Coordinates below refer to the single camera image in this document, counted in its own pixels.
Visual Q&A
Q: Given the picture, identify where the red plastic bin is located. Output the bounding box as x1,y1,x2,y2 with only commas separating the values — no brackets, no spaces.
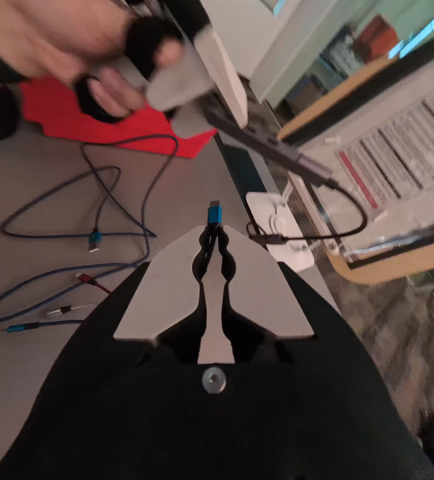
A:
20,77,217,160

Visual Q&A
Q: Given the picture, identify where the blue braided multi-plug cable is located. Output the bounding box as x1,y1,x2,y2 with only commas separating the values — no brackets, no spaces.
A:
0,135,225,334

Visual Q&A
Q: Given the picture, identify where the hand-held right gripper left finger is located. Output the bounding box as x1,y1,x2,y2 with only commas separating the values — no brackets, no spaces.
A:
113,225,208,343

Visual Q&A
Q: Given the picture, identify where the person's left hand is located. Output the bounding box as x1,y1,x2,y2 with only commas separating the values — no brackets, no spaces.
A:
0,0,187,122

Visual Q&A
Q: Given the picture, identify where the grey USB-C hub with cable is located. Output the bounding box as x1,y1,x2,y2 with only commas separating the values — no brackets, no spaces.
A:
200,103,367,248

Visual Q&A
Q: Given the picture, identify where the wood-framed instruction board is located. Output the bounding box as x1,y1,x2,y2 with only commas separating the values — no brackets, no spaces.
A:
277,26,434,286

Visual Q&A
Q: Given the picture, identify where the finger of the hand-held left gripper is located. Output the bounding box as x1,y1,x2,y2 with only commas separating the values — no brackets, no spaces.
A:
170,105,219,137
146,62,217,113

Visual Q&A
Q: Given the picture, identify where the white tablet stand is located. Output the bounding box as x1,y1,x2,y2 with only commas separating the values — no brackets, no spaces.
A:
245,180,337,272

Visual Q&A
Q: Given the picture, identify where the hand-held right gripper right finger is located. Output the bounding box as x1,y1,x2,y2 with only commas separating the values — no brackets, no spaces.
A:
222,225,314,341

